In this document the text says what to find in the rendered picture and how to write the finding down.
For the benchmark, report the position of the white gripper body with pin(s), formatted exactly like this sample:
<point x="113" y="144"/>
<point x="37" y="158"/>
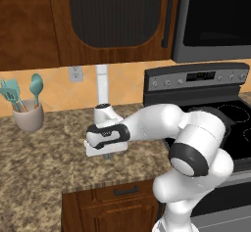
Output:
<point x="108" y="149"/>

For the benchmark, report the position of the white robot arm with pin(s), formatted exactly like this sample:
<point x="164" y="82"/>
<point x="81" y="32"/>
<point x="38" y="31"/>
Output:
<point x="196" y="134"/>

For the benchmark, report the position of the teal slotted spatula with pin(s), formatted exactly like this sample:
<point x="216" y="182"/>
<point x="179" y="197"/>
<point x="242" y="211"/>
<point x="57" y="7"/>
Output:
<point x="9" y="95"/>

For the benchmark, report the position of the dark grey pot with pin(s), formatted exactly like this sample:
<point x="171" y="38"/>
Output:
<point x="230" y="125"/>

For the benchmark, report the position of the brown drawer front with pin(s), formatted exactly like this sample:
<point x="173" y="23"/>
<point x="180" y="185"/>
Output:
<point x="104" y="193"/>

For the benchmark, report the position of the brown lower cupboard door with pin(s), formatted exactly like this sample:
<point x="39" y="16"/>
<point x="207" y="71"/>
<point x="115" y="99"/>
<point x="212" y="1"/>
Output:
<point x="121" y="219"/>

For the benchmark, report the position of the grey stove knob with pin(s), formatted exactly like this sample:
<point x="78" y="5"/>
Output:
<point x="242" y="76"/>
<point x="231" y="77"/>
<point x="167" y="83"/>
<point x="220" y="78"/>
<point x="154" y="83"/>
<point x="179" y="82"/>

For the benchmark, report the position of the beige utensil holder cup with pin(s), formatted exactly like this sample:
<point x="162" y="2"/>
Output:
<point x="28" y="120"/>

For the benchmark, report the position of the teal spoon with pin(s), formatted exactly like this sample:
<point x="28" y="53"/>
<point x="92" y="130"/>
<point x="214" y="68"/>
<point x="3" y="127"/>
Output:
<point x="36" y="85"/>

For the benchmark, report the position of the black grey stove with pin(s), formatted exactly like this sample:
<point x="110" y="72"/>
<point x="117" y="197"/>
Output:
<point x="196" y="94"/>

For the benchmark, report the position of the black oven door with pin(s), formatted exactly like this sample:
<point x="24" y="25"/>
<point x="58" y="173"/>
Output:
<point x="225" y="200"/>

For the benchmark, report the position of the brown cupboard door dark glass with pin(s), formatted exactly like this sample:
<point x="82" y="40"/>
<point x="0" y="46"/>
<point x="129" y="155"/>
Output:
<point x="114" y="14"/>

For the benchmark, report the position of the plain brown cupboard door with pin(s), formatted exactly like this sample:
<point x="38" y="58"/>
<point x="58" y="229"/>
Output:
<point x="27" y="23"/>

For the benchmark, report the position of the grey black microwave oven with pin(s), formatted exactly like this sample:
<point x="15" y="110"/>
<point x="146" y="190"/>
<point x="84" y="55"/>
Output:
<point x="215" y="14"/>

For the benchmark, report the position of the white upright post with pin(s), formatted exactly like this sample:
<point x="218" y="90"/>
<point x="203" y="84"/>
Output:
<point x="102" y="84"/>

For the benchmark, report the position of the white wall outlet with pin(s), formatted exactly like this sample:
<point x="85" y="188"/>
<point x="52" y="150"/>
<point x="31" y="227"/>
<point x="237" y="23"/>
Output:
<point x="75" y="73"/>

